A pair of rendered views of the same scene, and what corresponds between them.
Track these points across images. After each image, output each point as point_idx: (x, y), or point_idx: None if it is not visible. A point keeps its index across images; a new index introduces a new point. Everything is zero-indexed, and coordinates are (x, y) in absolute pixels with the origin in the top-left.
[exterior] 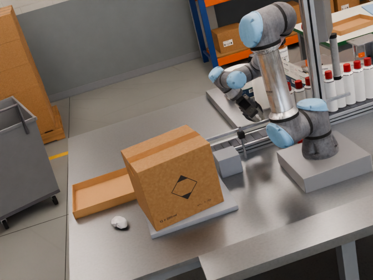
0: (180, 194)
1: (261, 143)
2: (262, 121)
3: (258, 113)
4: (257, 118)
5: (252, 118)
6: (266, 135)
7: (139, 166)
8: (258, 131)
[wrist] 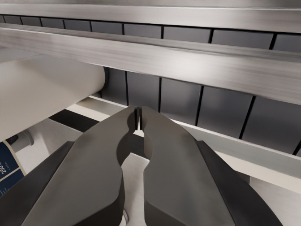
0: None
1: (245, 7)
2: (137, 43)
3: (105, 164)
4: (145, 147)
5: (189, 171)
6: (185, 29)
7: None
8: (193, 115)
